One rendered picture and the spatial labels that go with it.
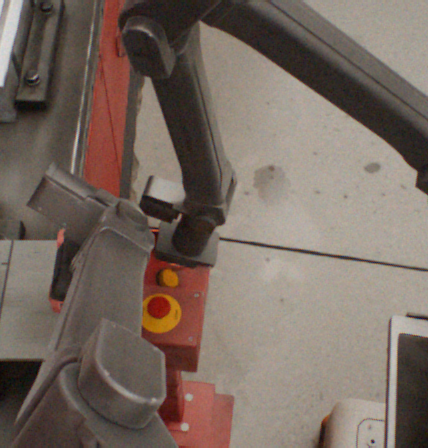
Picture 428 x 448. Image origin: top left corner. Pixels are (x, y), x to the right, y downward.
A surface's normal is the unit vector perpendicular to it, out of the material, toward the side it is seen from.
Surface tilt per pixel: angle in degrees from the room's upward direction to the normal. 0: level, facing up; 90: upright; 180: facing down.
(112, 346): 54
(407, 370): 0
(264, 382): 0
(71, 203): 46
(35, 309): 0
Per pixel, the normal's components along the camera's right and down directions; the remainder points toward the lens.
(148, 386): 0.56, -0.81
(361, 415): 0.02, -0.55
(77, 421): -0.44, -0.13
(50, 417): -0.65, -0.31
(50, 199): 0.05, 0.22
